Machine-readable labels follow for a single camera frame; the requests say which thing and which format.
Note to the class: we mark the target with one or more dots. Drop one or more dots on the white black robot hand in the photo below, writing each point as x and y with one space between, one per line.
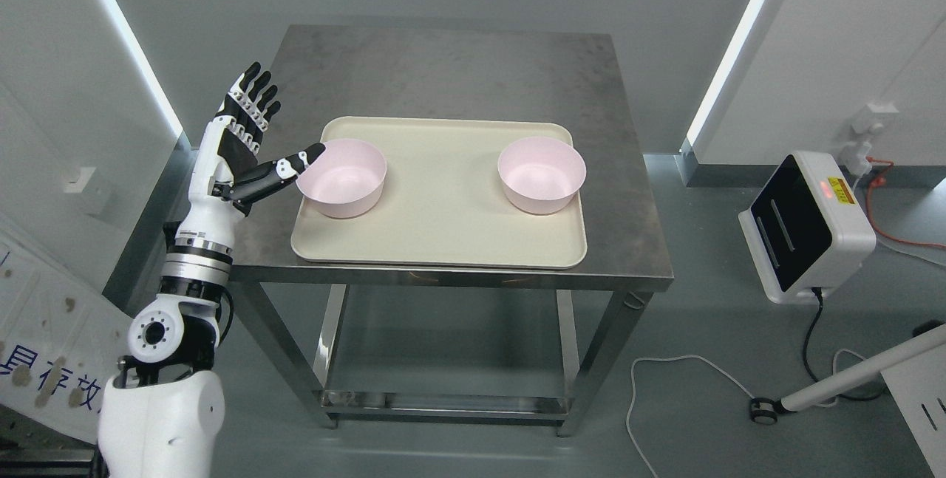
228 169

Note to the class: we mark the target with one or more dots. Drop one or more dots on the pink bowl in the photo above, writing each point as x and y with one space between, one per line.
541 175
346 180

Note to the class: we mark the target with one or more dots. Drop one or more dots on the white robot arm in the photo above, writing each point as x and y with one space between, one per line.
162 411

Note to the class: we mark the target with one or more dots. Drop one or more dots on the stainless steel table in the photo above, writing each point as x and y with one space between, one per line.
568 78

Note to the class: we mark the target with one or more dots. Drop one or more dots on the cream plastic tray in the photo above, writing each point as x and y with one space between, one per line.
442 203

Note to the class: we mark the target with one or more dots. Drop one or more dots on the white sign board blue letters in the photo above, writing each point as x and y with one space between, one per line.
60 340

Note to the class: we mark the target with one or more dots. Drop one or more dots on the white black device box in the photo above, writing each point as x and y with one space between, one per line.
805 230

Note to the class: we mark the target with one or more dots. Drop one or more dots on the white stand leg with caster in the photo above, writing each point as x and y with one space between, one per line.
826 392

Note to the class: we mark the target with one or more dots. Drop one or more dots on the white perforated panel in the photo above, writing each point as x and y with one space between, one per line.
918 388

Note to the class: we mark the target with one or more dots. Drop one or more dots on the white wall switch box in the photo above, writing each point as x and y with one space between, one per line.
90 192

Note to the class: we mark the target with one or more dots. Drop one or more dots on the white wall socket plug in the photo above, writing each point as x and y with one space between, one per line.
867 125

